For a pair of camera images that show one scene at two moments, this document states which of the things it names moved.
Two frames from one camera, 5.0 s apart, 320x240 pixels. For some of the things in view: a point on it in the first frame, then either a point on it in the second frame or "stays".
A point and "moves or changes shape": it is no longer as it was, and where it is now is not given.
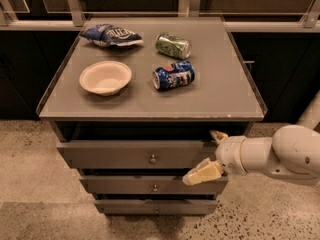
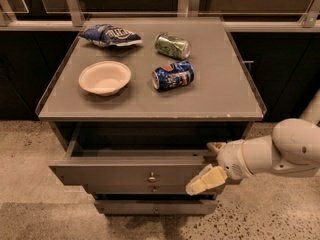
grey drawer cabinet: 133,106 stays
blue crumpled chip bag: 104,35 stays
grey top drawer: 134,154 moves or changes shape
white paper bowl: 105,78 stays
